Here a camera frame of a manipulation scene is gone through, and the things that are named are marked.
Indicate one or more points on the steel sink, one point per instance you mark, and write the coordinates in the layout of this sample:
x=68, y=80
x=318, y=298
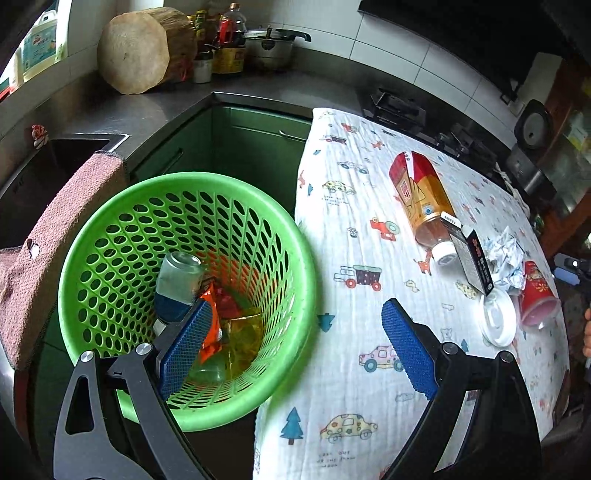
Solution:
x=60, y=157

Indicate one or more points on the small white jar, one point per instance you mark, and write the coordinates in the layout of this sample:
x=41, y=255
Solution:
x=202, y=71

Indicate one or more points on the white plastic lid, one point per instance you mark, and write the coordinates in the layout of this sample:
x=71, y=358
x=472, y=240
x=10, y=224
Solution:
x=498, y=318

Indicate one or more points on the green plastic basket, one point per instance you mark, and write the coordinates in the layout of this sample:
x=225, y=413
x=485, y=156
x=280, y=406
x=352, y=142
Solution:
x=115, y=221

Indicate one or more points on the yellow green oil bottle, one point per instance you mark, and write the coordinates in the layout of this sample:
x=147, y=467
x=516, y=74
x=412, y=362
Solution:
x=200, y=25

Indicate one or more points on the black range hood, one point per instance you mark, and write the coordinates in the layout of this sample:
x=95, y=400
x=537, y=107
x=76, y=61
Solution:
x=461, y=37

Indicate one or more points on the yellow tin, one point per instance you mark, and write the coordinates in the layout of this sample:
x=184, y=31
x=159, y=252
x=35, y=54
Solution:
x=228, y=60

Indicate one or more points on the small red white ornament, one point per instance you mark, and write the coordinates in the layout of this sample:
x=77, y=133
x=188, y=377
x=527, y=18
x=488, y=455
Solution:
x=40, y=135

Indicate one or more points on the white detergent bottle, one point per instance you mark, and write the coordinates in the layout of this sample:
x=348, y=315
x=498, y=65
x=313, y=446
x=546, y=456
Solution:
x=39, y=46

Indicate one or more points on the steel pressure cooker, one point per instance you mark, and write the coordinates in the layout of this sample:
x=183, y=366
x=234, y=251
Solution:
x=268, y=53

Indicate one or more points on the yellow snack wrapper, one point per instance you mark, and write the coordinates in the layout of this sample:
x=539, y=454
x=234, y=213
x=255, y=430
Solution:
x=242, y=341

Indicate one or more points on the black rice cooker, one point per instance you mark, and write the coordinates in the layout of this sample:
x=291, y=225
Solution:
x=531, y=170

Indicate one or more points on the small clear plastic cup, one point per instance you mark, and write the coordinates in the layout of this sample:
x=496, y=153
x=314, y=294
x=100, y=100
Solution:
x=207, y=371

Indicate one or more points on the black white drink carton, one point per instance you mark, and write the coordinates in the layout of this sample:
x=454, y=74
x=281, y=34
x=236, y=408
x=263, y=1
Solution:
x=475, y=263

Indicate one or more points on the dark sauce bottle red cap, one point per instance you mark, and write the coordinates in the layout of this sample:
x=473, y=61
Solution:
x=231, y=27

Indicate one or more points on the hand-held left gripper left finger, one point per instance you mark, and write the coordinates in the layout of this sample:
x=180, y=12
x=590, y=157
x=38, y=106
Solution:
x=184, y=350

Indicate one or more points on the orange red snack packet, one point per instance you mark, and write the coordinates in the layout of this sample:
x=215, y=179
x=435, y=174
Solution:
x=216, y=323

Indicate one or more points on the person's right hand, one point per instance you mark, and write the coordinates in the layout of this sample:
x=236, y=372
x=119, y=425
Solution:
x=588, y=337

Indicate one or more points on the black gas stove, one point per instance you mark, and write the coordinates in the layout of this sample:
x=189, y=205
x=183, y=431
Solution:
x=397, y=108

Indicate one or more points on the red printed cup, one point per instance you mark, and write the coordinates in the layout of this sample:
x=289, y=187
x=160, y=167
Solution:
x=535, y=286

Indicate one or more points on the pink cloth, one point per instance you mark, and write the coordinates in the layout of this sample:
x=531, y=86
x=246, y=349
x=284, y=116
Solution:
x=60, y=207

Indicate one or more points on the clear bottle with blue label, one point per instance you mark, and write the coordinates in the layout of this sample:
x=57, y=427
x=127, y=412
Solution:
x=178, y=281

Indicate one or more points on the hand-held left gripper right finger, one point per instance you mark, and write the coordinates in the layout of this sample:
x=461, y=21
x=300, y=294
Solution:
x=411, y=350

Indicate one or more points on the round wooden chopping block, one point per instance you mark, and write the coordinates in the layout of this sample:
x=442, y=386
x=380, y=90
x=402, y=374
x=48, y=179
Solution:
x=134, y=50

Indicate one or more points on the tea bottle with red label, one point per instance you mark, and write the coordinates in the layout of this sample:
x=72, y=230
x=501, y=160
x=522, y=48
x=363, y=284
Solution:
x=422, y=198

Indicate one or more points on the white paper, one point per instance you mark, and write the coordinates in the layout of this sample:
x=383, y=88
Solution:
x=503, y=254

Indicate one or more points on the printed white tablecloth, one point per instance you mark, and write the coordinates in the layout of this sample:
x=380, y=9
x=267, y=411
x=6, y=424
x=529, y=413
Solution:
x=351, y=230

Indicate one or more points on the wooden glass cabinet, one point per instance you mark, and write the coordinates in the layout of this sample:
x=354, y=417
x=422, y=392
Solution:
x=572, y=138

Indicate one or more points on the green kitchen cabinet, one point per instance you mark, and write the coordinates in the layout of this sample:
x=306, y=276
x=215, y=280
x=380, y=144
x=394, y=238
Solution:
x=249, y=147

